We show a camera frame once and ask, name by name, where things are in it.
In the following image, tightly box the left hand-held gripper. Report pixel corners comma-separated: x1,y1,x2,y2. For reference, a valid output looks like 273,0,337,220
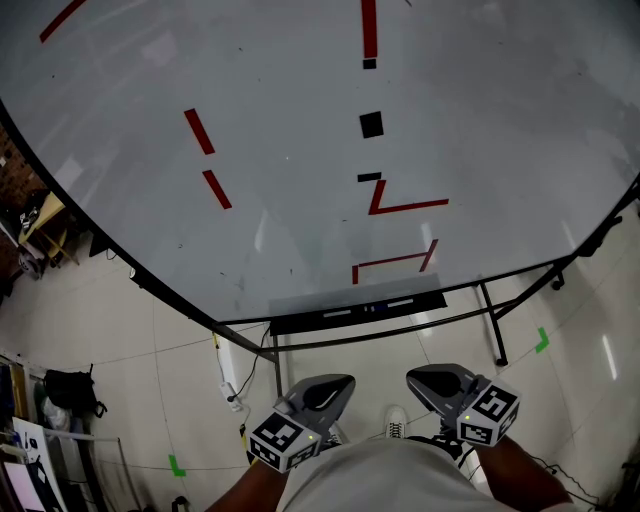
248,373,357,474

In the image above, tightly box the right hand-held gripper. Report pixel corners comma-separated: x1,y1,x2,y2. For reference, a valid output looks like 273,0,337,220
405,363,522,448

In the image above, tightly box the person's right forearm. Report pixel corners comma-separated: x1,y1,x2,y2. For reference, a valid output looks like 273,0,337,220
473,434,576,512

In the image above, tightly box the person's left forearm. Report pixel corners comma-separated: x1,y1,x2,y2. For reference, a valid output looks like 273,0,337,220
204,452,292,512

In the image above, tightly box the black whiteboard marker tray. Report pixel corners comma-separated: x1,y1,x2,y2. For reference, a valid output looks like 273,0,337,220
268,289,448,337

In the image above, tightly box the large whiteboard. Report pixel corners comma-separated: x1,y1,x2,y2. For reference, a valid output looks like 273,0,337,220
0,0,640,324

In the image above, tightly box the person's white right shoe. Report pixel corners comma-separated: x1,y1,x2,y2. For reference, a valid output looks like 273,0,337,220
383,404,410,440

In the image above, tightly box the white power strip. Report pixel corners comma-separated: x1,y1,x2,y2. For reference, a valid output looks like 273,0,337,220
218,381,245,413

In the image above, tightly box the person's white shirt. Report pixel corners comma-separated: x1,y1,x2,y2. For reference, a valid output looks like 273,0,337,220
279,438,576,512

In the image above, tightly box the angled red tape mark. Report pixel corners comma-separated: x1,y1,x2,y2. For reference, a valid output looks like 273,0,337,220
367,179,450,217

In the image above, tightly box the short red tape strip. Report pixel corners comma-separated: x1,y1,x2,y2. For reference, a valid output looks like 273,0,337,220
201,169,234,211
183,108,217,156

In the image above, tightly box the black backpack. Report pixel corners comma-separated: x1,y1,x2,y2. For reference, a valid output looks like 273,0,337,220
43,364,109,419

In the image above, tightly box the large black square magnet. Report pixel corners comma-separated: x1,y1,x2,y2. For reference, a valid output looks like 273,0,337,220
358,110,385,140

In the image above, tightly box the yellow wooden table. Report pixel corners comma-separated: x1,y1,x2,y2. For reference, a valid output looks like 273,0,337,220
17,191,81,269

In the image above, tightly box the long red tape strip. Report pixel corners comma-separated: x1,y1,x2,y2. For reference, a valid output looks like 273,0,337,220
360,0,379,60
39,0,89,44

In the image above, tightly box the black power cable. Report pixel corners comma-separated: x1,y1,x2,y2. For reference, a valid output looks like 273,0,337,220
227,323,272,404

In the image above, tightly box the black whiteboard stand frame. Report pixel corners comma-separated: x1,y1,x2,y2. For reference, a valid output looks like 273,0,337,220
212,179,640,397

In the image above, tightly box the black floor cable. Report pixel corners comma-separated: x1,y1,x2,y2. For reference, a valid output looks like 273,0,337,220
542,463,604,507

